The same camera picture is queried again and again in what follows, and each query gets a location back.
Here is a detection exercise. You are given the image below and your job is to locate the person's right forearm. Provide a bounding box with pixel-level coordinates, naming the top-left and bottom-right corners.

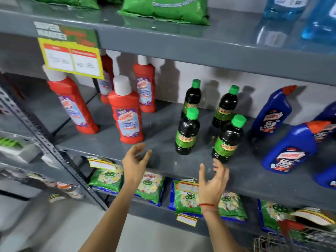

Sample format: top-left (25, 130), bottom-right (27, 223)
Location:
top-left (201, 207), bottom-right (248, 252)

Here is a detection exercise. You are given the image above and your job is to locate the plain green packet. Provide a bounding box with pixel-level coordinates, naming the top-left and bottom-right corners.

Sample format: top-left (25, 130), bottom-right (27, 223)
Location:
top-left (117, 0), bottom-right (210, 26)
top-left (22, 0), bottom-right (100, 10)

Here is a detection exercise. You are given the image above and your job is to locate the green flowered detergent packet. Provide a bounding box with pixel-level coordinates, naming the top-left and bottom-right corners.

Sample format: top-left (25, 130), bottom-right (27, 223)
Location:
top-left (218, 191), bottom-right (248, 223)
top-left (257, 199), bottom-right (296, 234)
top-left (168, 179), bottom-right (203, 218)
top-left (88, 161), bottom-right (124, 195)
top-left (135, 171), bottom-right (166, 207)

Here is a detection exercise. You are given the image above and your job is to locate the yellow price sign card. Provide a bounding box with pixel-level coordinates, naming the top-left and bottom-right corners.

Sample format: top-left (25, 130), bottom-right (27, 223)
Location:
top-left (37, 37), bottom-right (104, 80)

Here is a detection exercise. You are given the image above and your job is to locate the white orange packet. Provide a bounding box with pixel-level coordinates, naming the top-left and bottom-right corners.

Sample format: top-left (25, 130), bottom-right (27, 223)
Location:
top-left (55, 181), bottom-right (85, 200)

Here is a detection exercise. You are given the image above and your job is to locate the blue toilet cleaner bottle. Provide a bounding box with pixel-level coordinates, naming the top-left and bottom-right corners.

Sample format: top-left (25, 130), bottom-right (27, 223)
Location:
top-left (251, 85), bottom-right (298, 135)
top-left (312, 101), bottom-right (336, 144)
top-left (262, 121), bottom-right (332, 174)
top-left (313, 163), bottom-right (336, 190)

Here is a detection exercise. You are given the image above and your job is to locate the red cleaner bottle white cap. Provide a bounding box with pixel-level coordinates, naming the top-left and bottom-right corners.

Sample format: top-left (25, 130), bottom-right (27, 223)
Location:
top-left (43, 65), bottom-right (100, 135)
top-left (108, 75), bottom-right (144, 144)
top-left (97, 49), bottom-right (115, 105)
top-left (132, 55), bottom-right (156, 113)

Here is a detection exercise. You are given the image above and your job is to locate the person's right hand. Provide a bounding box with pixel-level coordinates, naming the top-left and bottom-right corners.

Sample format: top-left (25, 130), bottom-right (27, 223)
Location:
top-left (198, 158), bottom-right (230, 208)

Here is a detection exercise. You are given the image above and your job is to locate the clear bottle blue liquid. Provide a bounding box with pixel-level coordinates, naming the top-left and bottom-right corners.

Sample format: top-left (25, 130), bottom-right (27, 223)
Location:
top-left (301, 0), bottom-right (336, 42)
top-left (263, 0), bottom-right (311, 20)

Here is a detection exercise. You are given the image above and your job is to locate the dark bottle green cap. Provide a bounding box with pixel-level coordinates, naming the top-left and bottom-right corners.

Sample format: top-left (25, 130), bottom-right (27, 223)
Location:
top-left (175, 107), bottom-right (200, 156)
top-left (181, 79), bottom-right (202, 119)
top-left (212, 85), bottom-right (240, 129)
top-left (212, 114), bottom-right (247, 163)

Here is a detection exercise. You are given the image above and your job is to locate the person's left hand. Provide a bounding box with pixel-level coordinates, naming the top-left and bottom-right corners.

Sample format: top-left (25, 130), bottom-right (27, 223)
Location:
top-left (122, 143), bottom-right (153, 187)

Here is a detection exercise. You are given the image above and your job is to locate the grey slotted rack neighbouring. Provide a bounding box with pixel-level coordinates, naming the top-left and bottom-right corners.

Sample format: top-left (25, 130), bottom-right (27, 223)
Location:
top-left (0, 73), bottom-right (109, 211)

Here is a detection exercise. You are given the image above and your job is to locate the grey metal shelving rack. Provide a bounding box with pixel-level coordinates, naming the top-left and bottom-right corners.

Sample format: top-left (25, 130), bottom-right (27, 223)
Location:
top-left (0, 0), bottom-right (336, 252)

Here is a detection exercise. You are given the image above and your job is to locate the person's left forearm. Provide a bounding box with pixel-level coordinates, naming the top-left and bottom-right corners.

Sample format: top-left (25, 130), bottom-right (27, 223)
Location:
top-left (78, 182), bottom-right (138, 252)

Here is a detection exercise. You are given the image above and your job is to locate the metal wire basket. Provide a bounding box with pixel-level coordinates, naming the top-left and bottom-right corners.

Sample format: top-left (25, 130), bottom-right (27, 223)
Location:
top-left (253, 225), bottom-right (336, 252)

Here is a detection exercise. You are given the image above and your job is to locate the white green box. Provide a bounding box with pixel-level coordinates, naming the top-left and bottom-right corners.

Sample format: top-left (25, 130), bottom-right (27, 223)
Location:
top-left (0, 136), bottom-right (40, 164)

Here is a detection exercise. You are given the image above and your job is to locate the yellow white shelf label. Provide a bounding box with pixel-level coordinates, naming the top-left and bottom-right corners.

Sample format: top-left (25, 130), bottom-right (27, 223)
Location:
top-left (290, 207), bottom-right (336, 226)
top-left (176, 213), bottom-right (198, 228)
top-left (86, 156), bottom-right (117, 171)
top-left (177, 179), bottom-right (200, 194)

